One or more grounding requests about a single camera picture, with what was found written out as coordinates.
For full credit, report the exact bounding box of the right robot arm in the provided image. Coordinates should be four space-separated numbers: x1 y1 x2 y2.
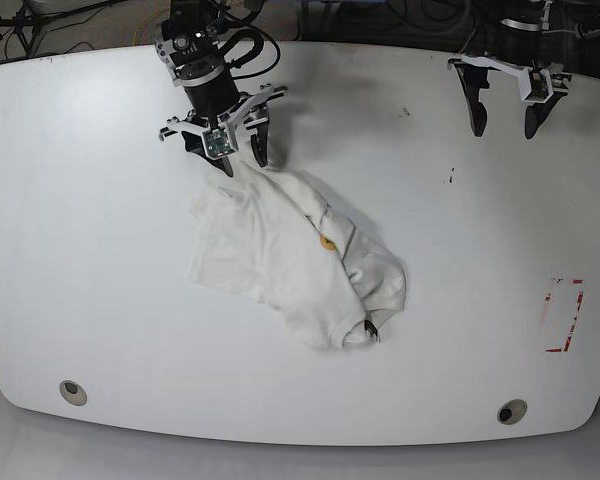
154 1 287 177

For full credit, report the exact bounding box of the yellow cable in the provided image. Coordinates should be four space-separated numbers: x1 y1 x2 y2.
132 9 161 47

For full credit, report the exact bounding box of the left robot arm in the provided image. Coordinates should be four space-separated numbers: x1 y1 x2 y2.
448 1 572 140

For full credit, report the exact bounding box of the white power strip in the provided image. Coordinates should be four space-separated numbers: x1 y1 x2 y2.
575 15 600 40

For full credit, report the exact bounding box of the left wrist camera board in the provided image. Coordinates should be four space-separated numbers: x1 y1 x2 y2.
519 69 553 104

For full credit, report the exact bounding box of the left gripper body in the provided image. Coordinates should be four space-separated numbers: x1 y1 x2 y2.
448 54 572 95

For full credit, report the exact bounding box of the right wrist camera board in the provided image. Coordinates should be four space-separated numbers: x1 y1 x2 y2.
202 126 238 160

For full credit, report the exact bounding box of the red tape marking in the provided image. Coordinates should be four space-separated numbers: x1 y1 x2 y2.
540 278 584 353

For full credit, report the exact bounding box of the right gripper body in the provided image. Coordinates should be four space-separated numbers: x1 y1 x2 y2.
159 64 286 149

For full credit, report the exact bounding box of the black tripod stand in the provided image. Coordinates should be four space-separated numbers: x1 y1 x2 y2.
0 1 120 61

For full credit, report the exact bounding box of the left table grommet hole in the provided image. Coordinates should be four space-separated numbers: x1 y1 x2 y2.
59 380 88 407

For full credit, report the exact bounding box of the table grommet hole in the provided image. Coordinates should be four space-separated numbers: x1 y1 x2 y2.
497 399 528 426
59 380 88 407

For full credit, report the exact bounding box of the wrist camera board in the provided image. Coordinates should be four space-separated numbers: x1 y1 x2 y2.
519 69 553 104
202 126 238 160

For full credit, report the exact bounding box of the right table grommet hole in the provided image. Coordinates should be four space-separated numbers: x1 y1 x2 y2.
497 399 528 426

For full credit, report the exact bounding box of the white T-shirt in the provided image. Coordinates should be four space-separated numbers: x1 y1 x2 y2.
189 161 407 350

